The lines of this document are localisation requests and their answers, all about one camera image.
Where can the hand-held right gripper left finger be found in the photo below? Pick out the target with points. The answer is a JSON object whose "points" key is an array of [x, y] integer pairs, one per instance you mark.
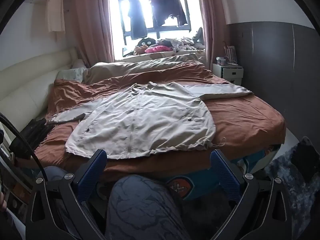
{"points": [[92, 172]]}

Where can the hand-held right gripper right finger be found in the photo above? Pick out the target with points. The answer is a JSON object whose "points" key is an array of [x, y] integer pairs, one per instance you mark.
{"points": [[225, 175]]}

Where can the beige jacket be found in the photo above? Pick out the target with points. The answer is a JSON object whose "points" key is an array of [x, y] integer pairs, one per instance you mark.
{"points": [[140, 120]]}

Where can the pile of clothes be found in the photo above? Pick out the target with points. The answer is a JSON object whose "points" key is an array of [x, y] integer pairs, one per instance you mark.
{"points": [[185, 43]]}

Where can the cartoon printed bed sheet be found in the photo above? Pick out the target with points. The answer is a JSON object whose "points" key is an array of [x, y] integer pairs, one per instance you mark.
{"points": [[180, 187]]}

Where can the grey shaggy rug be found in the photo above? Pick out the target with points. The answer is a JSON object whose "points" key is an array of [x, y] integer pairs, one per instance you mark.
{"points": [[282, 170]]}

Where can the brown blanket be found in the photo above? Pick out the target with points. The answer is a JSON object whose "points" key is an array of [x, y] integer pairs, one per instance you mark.
{"points": [[245, 120]]}

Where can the person's right leg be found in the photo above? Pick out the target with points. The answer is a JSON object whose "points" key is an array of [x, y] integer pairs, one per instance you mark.
{"points": [[140, 210]]}

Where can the black bag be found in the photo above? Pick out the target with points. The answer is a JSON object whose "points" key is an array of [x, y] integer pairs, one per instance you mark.
{"points": [[30, 135]]}

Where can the dark cloth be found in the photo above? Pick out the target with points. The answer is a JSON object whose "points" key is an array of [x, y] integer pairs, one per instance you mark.
{"points": [[303, 155]]}

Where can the pale green pillow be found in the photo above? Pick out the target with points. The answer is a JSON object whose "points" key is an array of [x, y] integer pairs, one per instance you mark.
{"points": [[70, 73]]}

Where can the white nightstand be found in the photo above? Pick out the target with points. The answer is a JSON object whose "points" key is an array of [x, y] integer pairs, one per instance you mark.
{"points": [[226, 72]]}

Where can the white pillow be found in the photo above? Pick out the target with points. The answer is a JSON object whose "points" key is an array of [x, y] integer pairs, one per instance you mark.
{"points": [[80, 63]]}

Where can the cream padded headboard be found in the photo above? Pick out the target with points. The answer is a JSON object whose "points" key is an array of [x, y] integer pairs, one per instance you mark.
{"points": [[25, 85]]}

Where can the small grey container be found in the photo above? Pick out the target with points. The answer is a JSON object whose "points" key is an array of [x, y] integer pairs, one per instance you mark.
{"points": [[221, 60]]}

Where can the beige duvet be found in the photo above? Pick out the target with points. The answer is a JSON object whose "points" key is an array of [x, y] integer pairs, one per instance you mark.
{"points": [[140, 66]]}

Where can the striped gift bag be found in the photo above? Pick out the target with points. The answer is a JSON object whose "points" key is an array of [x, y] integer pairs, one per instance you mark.
{"points": [[230, 53]]}

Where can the brown plush toy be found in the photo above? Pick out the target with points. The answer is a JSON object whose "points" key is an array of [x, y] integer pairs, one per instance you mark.
{"points": [[140, 49]]}

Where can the pink cushion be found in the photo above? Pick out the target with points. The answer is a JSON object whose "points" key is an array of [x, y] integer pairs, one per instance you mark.
{"points": [[157, 48]]}

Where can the black plush toy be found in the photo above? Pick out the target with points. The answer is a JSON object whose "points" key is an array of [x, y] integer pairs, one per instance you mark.
{"points": [[146, 42]]}

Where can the window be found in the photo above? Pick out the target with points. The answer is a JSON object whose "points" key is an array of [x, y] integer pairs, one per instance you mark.
{"points": [[170, 33]]}

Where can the pink curtain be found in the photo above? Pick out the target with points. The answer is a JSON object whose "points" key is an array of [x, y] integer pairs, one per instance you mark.
{"points": [[90, 17], [212, 17]]}

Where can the dark hanging coat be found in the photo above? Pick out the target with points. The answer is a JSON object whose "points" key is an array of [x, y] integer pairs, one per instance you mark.
{"points": [[137, 20]]}

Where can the beige hanging cloth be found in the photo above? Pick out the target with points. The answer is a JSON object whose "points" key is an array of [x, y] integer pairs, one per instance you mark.
{"points": [[56, 10]]}

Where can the dark hanging pants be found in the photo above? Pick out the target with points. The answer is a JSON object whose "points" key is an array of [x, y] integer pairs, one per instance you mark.
{"points": [[175, 7]]}

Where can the dark hanging shirt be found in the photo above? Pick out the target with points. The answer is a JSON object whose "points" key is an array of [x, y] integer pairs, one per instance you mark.
{"points": [[155, 7]]}

